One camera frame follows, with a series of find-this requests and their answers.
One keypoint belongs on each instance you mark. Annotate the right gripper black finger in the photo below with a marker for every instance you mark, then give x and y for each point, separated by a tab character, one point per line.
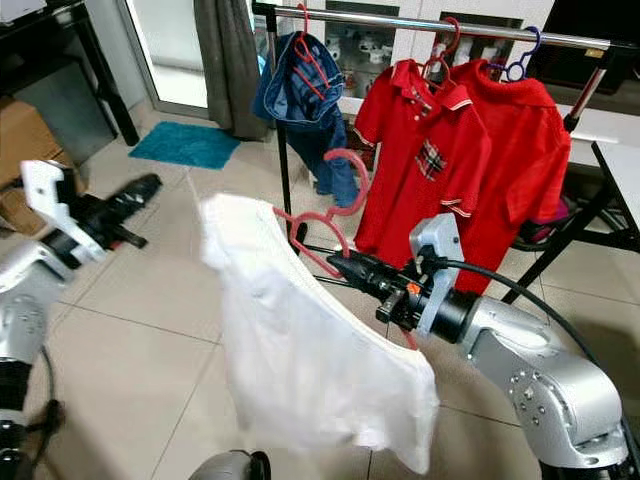
355	272
352	256

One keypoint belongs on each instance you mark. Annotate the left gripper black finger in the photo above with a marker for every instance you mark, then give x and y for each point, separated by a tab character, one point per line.
140	212
138	192

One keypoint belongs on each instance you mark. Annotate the coral red plastic hanger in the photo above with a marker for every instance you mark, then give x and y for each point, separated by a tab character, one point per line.
367	180

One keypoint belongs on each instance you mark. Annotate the white shirt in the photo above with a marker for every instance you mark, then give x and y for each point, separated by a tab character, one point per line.
290	350

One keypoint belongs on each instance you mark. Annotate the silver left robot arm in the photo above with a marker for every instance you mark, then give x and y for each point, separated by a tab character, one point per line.
25	300

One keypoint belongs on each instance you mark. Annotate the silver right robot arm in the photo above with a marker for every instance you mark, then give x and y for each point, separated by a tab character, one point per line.
540	370

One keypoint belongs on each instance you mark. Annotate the bright red thin hanger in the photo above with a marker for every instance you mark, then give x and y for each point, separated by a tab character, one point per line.
303	48

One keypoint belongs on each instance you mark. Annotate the dark red plastic hanger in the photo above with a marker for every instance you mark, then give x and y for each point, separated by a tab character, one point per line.
455	38

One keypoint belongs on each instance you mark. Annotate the purple hanger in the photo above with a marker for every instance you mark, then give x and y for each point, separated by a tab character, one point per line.
525	68

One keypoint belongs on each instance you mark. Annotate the teal floor mat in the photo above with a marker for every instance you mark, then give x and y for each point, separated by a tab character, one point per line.
185	145

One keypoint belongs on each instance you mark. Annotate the red polo with plaid pocket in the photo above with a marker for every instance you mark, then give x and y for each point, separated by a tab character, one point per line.
430	160

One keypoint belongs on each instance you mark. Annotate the large plain cardboard box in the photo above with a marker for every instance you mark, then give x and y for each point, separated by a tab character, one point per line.
18	125

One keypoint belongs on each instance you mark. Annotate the black chair base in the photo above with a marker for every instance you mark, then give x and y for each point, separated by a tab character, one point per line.
535	232

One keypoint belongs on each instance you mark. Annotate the glass sliding door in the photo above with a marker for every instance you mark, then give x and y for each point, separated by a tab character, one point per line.
165	50

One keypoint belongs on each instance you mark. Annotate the grey curtain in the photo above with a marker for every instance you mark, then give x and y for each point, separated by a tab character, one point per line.
230	70

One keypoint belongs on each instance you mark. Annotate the blue denim jeans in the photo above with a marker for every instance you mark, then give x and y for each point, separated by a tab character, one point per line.
290	105

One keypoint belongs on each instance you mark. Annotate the plain red shirt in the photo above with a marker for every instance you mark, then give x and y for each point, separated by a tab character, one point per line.
520	150

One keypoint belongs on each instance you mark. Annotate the black desk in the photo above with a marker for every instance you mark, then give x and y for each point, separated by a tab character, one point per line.
30	36

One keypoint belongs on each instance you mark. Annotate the white flat box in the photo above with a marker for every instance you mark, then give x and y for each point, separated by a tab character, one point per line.
20	8

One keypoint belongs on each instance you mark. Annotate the white glass door cabinet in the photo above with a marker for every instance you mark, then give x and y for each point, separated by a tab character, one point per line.
405	42

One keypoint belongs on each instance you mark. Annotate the black and chrome clothes rack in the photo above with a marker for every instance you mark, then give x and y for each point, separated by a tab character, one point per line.
265	10

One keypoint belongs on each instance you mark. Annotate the grey robot leg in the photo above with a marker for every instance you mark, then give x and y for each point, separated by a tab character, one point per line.
228	468

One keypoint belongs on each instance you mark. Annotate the black flat screen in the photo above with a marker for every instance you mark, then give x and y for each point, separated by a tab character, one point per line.
595	20

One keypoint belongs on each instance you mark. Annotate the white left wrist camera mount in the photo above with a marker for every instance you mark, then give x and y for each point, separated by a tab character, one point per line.
45	195

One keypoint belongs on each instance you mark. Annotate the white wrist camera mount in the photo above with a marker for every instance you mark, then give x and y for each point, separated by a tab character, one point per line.
45	195
438	240

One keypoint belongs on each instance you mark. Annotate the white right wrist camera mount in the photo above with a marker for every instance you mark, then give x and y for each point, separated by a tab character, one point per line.
438	240

